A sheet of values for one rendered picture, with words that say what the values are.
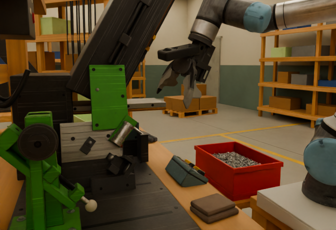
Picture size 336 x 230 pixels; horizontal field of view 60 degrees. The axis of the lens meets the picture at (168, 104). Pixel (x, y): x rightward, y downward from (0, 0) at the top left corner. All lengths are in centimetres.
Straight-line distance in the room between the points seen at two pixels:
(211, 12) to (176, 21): 1045
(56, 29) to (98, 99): 323
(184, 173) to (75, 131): 36
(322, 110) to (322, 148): 575
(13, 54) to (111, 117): 90
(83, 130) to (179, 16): 1054
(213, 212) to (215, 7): 53
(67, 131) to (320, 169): 71
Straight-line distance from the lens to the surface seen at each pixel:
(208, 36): 83
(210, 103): 753
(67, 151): 95
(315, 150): 76
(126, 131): 92
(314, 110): 650
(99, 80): 96
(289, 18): 91
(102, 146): 96
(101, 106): 95
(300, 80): 670
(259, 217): 102
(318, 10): 90
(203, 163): 125
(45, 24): 418
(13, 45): 172
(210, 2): 85
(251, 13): 81
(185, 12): 1152
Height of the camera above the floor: 127
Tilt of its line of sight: 8 degrees down
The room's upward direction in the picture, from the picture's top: straight up
